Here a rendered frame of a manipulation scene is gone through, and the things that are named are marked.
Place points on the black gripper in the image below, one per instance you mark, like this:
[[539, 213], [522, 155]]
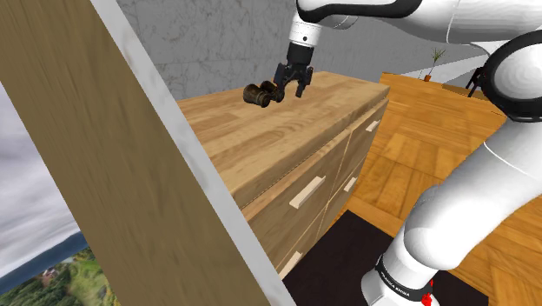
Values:
[[299, 57]]

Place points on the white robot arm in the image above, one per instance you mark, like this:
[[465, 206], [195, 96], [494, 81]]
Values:
[[461, 199]]

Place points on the dark brown binoculars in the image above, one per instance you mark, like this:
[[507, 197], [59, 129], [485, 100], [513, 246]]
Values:
[[259, 94]]

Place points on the wooden chest of drawers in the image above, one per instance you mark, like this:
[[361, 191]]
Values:
[[271, 135]]

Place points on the potted plant in orange pot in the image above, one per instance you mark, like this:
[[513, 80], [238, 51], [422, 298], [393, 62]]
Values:
[[434, 62]]

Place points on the black robot stand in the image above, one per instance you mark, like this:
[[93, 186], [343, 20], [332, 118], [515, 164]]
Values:
[[338, 262]]

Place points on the black chair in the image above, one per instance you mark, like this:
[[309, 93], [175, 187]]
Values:
[[476, 80]]

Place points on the brown wooden door panel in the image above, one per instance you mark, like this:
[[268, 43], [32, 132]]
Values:
[[114, 169]]

